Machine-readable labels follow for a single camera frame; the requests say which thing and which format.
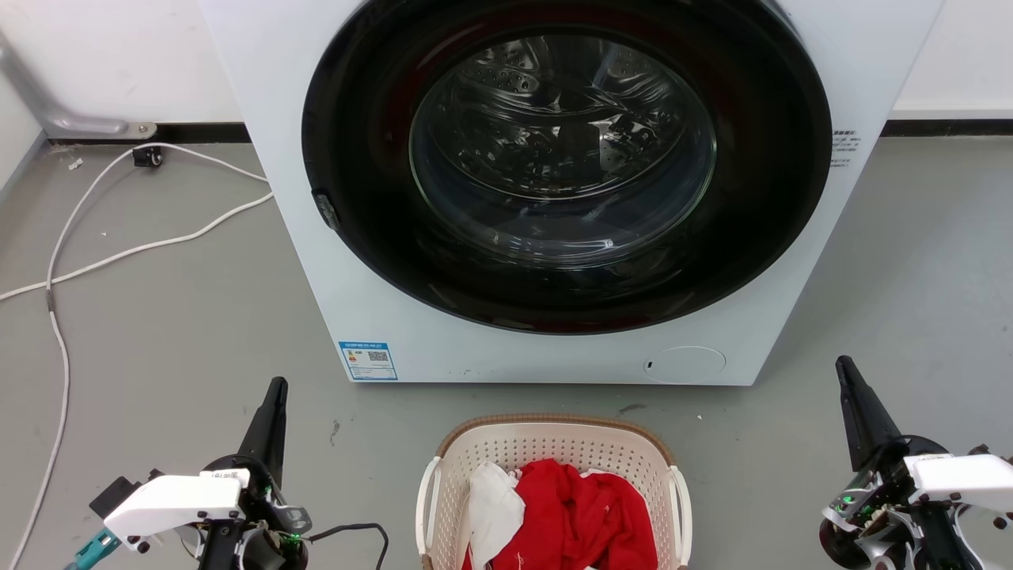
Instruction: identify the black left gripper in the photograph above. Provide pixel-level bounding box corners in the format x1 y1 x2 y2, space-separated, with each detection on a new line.
206 377 312 570

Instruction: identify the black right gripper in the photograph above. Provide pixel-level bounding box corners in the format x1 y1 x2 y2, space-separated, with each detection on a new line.
819 355 951 570

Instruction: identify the beige plastic laundry basket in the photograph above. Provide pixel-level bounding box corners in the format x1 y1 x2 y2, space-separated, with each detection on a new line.
415 413 693 570

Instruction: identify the blue energy label sticker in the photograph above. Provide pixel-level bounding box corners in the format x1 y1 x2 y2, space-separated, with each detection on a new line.
339 341 398 382

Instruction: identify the round white filter cover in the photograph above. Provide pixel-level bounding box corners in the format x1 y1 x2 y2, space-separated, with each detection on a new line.
643 346 727 386

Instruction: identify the round black glass washer door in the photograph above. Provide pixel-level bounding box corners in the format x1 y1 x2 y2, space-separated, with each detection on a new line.
302 0 833 335

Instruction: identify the white garment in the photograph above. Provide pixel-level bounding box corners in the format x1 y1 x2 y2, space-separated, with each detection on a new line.
468 462 526 570

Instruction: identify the small printed text sticker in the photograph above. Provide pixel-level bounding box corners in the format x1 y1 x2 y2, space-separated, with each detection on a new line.
831 129 860 169

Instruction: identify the red garment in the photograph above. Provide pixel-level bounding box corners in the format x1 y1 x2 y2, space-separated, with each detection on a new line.
463 458 658 570

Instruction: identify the white front-load washing machine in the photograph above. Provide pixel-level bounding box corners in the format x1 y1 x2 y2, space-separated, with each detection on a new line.
198 0 947 386

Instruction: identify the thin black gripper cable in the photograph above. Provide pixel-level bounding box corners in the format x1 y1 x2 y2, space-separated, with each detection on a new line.
305 522 390 570

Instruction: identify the teal cable connector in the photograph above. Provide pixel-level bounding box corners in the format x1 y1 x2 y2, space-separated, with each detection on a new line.
63 529 122 570

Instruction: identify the white drain hose cable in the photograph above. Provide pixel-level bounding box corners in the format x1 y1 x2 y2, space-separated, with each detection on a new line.
0 192 275 302

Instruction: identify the long white power cable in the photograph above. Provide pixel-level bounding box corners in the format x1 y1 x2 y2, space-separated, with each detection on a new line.
6 142 271 570

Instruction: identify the grey wall pipe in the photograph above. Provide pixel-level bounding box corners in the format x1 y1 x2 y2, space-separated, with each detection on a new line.
0 32 157 140

